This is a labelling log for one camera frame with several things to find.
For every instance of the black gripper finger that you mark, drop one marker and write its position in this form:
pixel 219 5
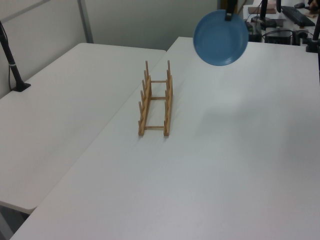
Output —
pixel 230 8

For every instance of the blue round plate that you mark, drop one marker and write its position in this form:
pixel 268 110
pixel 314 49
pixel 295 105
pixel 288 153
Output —
pixel 220 42

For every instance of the wooden plate rack with pegs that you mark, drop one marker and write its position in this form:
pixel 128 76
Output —
pixel 152 128

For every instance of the brown flat board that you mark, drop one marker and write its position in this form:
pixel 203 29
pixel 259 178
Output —
pixel 255 10

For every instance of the black monitor stand pole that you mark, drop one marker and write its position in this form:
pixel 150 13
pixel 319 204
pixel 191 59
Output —
pixel 263 10

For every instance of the black box computer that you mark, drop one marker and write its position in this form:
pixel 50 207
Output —
pixel 277 37

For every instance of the black computer keyboard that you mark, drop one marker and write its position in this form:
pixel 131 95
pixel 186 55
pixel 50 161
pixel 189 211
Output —
pixel 297 16

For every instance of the black computer mouse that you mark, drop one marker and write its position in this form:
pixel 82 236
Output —
pixel 300 5

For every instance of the black pole with white tie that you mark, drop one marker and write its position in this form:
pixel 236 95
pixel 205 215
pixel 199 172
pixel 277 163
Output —
pixel 21 87

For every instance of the black camera pole table clamp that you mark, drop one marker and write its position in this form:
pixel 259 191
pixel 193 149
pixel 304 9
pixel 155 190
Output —
pixel 311 46

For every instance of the grey metal partition post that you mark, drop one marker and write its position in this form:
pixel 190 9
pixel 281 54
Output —
pixel 86 22

